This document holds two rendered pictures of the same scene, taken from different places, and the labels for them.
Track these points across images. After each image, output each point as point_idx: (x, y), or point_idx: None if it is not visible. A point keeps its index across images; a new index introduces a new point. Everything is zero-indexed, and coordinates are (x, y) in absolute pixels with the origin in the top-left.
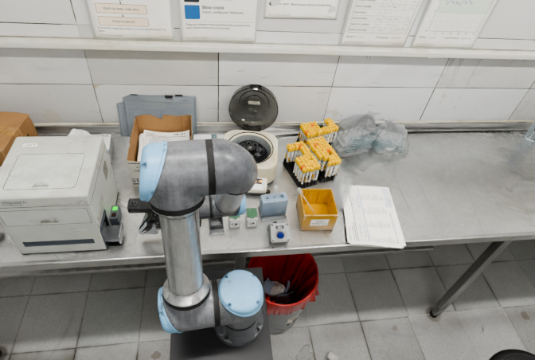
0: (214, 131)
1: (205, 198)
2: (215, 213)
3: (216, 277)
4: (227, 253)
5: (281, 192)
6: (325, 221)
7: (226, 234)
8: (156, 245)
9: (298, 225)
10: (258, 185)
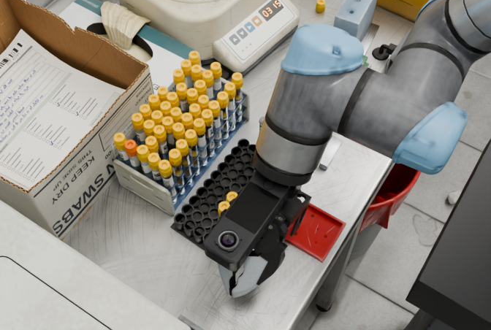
0: (48, 2)
1: (433, 57)
2: (466, 73)
3: (478, 208)
4: (390, 167)
5: None
6: None
7: (344, 141)
8: (277, 283)
9: (409, 22)
10: (282, 15)
